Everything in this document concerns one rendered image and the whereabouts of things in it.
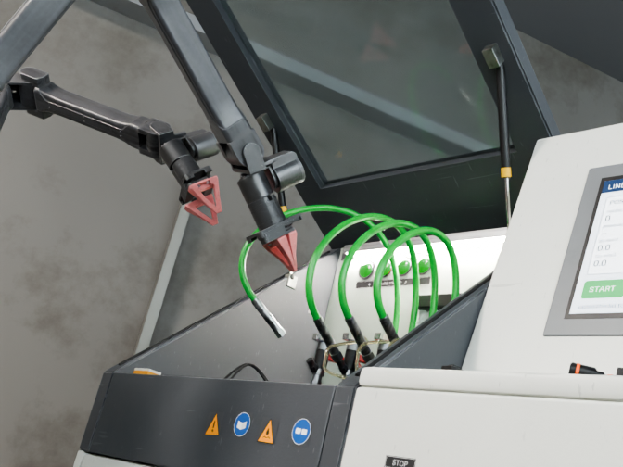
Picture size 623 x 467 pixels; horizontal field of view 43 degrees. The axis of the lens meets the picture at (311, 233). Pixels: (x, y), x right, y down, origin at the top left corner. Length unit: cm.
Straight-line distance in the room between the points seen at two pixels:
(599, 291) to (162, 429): 78
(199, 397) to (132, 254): 178
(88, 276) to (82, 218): 23
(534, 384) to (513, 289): 43
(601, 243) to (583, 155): 23
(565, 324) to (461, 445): 35
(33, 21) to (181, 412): 70
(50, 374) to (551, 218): 206
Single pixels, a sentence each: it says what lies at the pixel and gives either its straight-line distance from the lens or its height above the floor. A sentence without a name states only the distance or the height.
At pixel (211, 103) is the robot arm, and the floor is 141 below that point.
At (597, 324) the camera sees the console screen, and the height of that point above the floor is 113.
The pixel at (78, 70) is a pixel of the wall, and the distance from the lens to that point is 336.
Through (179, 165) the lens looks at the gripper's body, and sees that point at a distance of 174.
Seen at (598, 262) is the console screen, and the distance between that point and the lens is 135.
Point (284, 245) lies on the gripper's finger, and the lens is 151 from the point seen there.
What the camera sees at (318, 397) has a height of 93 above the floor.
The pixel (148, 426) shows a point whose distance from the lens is 151.
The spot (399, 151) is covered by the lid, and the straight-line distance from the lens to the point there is 185.
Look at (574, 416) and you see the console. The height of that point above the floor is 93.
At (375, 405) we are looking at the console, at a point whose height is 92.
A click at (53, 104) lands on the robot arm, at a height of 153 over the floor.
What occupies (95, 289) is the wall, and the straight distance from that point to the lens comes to 310.
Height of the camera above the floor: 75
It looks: 20 degrees up
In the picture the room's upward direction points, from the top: 14 degrees clockwise
